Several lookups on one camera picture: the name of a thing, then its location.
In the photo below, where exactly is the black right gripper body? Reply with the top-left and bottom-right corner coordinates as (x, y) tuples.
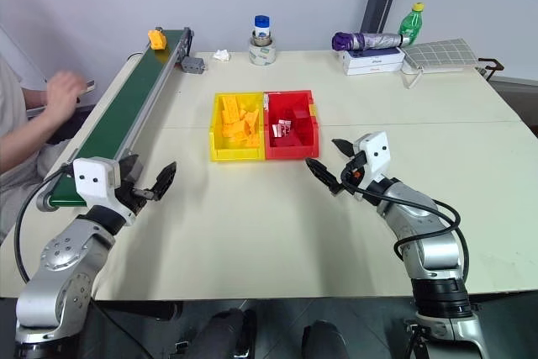
(340, 151), (371, 202)

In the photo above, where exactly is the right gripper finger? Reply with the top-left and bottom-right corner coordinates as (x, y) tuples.
(304, 156), (343, 197)
(331, 138), (358, 161)

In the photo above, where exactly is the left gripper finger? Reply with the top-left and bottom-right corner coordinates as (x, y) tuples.
(119, 153), (142, 186)
(135, 161), (178, 203)

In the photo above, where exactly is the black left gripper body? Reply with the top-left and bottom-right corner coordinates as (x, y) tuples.
(112, 160), (149, 214)

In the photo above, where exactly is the dark smartphone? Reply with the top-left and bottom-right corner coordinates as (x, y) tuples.
(75, 79), (98, 104)

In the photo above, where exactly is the green conveyor belt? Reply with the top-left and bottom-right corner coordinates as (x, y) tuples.
(34, 27), (197, 213)

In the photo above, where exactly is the grey metal block with holes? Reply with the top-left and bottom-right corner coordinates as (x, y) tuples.
(181, 55), (208, 76)

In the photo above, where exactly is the person's bare hand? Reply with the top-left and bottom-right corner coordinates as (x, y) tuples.
(45, 71), (86, 124)

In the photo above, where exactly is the red plastic bin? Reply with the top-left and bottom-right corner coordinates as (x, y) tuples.
(262, 89), (322, 161)

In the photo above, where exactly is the yellow plastic bin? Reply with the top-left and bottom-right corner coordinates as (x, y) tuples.
(208, 91), (267, 163)

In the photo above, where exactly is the white phone box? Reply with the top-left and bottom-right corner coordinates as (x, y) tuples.
(342, 60), (405, 77)
(340, 46), (406, 65)

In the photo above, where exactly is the purple grey folded umbrella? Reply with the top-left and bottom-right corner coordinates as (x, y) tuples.
(331, 31), (411, 53)

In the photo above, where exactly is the white tape roll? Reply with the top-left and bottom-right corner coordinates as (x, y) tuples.
(248, 36), (277, 67)

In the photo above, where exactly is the person's light clothed body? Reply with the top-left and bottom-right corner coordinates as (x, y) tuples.
(0, 25), (75, 245)

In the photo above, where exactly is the green soda bottle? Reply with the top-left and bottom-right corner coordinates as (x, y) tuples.
(398, 2), (426, 45)

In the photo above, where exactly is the white bottle with blue cap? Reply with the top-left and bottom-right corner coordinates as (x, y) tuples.
(252, 13), (272, 47)

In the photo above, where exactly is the dark rounded shape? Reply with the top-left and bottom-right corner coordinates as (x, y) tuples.
(195, 307), (258, 359)
(301, 319), (351, 359)

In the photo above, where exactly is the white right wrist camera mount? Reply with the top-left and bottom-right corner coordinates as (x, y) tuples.
(358, 130), (390, 187)

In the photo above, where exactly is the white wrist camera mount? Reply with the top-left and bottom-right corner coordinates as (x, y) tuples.
(358, 130), (390, 187)
(71, 156), (124, 210)

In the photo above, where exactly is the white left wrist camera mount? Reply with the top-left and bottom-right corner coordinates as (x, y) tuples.
(71, 156), (124, 210)

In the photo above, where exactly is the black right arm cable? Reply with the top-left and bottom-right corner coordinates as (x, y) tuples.
(340, 168), (471, 281)

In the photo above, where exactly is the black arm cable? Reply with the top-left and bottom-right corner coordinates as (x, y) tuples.
(13, 164), (77, 285)
(340, 168), (471, 281)

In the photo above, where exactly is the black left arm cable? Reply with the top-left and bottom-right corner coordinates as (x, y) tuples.
(13, 164), (77, 285)

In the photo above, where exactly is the brown metal chair frame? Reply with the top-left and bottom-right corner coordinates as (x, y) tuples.
(477, 56), (506, 82)

